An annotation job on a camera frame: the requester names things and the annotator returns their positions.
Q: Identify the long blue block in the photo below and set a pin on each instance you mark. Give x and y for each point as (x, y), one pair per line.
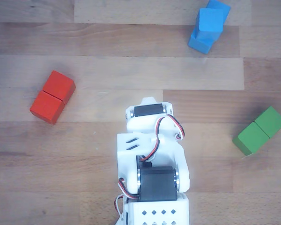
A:
(201, 45)

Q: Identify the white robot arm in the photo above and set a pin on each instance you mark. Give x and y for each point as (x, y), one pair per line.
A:
(126, 152)

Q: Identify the long red block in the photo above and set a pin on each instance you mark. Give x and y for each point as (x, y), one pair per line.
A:
(52, 97)

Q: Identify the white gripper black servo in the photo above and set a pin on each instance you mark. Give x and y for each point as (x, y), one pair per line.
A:
(148, 111)

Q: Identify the long green block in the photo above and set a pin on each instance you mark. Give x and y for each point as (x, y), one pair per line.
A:
(260, 131)

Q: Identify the small blue cube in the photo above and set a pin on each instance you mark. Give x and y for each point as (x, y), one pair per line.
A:
(210, 20)

